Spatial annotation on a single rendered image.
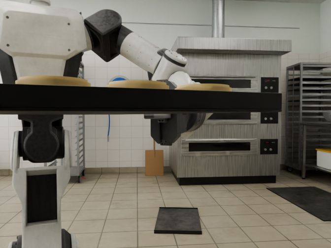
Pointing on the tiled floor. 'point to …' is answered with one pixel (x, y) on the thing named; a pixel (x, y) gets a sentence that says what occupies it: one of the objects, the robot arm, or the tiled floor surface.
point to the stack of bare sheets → (178, 221)
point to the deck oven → (226, 75)
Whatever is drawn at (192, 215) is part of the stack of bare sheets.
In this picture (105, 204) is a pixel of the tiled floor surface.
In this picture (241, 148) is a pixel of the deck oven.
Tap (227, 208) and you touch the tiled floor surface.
